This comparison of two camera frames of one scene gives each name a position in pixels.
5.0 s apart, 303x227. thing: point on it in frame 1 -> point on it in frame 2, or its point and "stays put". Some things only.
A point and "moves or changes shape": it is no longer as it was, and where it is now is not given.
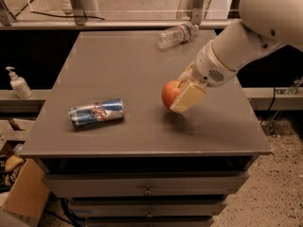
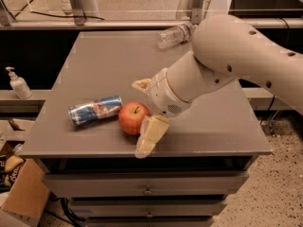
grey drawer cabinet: (109, 144) stays put
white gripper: (208, 68) -> (163, 95)
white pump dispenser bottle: (19, 84) stays put
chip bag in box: (9, 166) stays put
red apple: (169, 92) moves or changes shape
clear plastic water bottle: (174, 36) stays put
